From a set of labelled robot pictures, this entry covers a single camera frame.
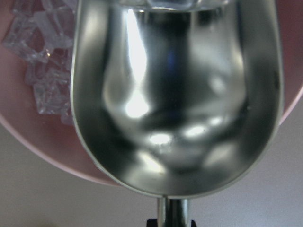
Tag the clear ice cubes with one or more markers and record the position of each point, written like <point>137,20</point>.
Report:
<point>41,33</point>

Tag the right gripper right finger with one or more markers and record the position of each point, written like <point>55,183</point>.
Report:
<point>192,223</point>

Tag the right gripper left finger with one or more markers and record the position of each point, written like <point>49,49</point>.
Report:
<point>151,223</point>

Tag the metal ice scoop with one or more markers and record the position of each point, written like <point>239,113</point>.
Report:
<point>176,99</point>

